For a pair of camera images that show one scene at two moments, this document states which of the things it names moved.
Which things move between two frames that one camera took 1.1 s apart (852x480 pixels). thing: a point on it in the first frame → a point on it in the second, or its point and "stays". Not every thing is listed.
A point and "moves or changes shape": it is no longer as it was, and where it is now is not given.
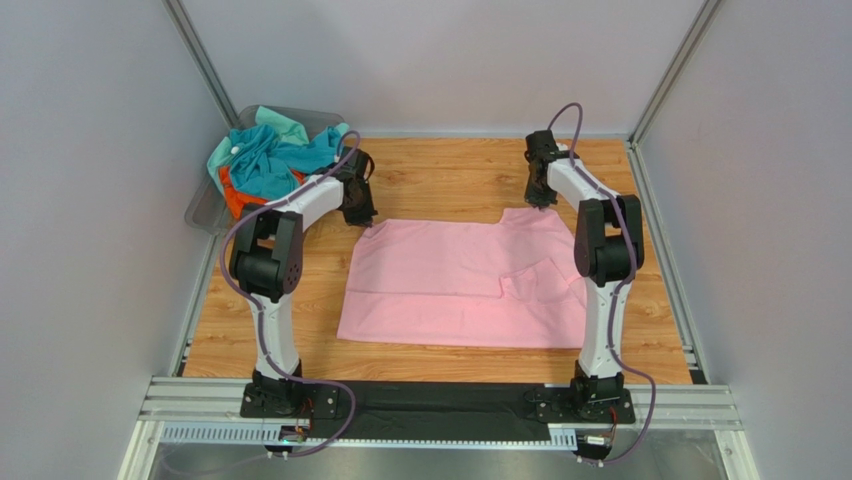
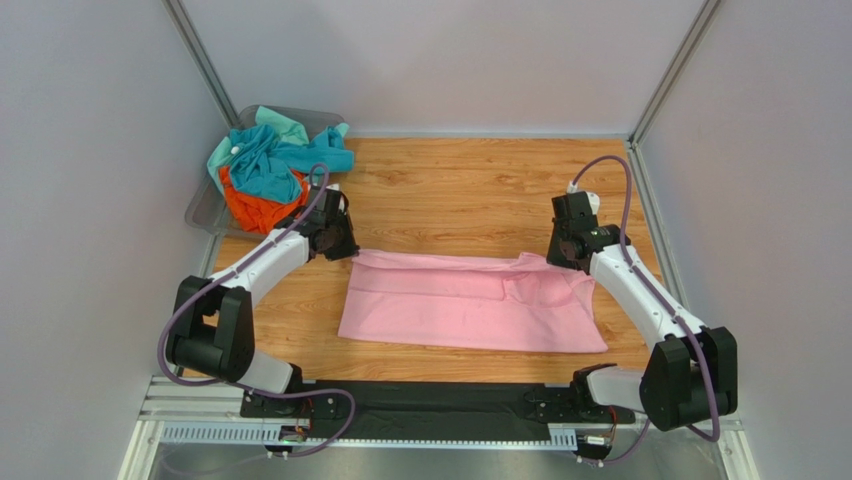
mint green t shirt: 289,131 stays
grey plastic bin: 207,210 stays
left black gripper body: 360,210 → 342,242
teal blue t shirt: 271,169 stays
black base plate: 440,410 stays
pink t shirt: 515,283 moves or changes shape
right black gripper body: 539,184 → 562,257
